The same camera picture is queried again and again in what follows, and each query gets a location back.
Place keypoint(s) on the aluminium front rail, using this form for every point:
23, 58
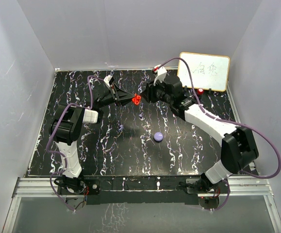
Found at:
41, 187

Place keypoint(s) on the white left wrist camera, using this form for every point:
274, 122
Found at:
108, 80

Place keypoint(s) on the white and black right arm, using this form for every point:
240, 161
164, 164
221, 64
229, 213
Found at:
238, 147

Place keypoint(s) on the purple charging case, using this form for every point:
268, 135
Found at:
158, 136

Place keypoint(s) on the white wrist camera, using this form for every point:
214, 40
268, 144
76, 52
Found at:
160, 73
108, 80

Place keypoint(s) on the orange earbud charging case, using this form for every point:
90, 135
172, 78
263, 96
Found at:
136, 99

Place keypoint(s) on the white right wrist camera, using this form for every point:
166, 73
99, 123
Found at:
160, 73

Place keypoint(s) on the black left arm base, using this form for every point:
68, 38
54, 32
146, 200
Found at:
77, 186

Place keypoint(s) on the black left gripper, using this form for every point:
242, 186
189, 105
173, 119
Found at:
122, 97

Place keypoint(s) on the white board yellow frame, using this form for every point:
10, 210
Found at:
206, 71

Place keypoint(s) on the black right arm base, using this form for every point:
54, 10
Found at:
200, 187

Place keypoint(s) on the red emergency button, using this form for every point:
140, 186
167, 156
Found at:
200, 92

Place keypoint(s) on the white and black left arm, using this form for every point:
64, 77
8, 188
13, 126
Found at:
68, 120

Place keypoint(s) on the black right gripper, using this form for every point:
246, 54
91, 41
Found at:
148, 93

